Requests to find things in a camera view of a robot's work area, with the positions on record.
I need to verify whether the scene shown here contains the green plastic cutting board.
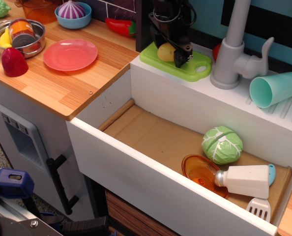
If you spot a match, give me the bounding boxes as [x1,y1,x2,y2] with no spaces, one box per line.
[140,43,212,82]

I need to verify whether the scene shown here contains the grey toy faucet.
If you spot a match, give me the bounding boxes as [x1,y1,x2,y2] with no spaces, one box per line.
[210,0,274,89]

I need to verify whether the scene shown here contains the yellow toy potato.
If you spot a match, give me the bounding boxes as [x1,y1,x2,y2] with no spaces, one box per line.
[157,42,176,62]

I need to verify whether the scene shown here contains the red toy pepper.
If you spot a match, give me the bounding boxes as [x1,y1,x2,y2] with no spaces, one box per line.
[105,18,136,37]

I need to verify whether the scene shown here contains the teal plastic cup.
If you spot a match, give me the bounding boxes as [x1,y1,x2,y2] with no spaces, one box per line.
[249,72,292,108]

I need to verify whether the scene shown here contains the blue plastic bowl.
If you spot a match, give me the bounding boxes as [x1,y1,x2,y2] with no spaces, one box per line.
[55,1,92,30]

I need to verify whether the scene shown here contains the blue clamp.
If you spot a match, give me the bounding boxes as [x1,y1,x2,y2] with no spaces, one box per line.
[0,168,34,199]

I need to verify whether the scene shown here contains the orange transparent pot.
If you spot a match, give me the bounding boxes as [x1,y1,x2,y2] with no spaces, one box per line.
[15,0,63,24]

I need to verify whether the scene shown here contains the green toy cabbage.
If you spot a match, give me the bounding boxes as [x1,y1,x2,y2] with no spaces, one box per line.
[202,126,243,165]

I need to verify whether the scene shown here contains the black oven door handle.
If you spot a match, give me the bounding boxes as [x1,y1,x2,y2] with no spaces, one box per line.
[46,154,79,215]

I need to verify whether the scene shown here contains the yellow toy banana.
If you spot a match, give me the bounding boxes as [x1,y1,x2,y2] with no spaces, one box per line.
[0,28,12,48]

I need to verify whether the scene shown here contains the grey oven control panel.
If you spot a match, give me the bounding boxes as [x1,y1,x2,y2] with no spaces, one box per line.
[0,104,51,178]

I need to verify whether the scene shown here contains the pink plastic plate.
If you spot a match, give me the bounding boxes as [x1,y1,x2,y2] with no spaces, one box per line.
[43,38,98,71]

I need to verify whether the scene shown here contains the red toy behind faucet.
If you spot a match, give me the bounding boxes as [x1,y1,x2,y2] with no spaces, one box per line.
[212,43,221,61]

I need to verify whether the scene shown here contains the purple striped toy onion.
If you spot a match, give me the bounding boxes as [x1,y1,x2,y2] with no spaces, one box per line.
[57,0,86,19]

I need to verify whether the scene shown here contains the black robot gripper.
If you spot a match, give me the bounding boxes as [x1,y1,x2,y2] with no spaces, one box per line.
[148,0,197,68]

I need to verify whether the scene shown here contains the white plastic spatula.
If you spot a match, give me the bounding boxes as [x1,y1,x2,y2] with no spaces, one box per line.
[246,198,271,222]

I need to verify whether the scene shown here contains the light blue toy piece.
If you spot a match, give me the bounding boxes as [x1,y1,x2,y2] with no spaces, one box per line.
[268,164,276,186]

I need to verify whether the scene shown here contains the white salt shaker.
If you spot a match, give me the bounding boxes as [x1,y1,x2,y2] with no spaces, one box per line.
[214,165,270,199]

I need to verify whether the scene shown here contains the orange toy can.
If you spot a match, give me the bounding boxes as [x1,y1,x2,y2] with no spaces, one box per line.
[8,18,36,48]

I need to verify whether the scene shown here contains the silver metal pot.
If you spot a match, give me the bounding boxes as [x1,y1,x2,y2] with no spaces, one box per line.
[0,20,46,58]

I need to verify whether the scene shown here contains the orange transparent bowl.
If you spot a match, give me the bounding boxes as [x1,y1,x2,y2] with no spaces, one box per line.
[181,154,229,199]

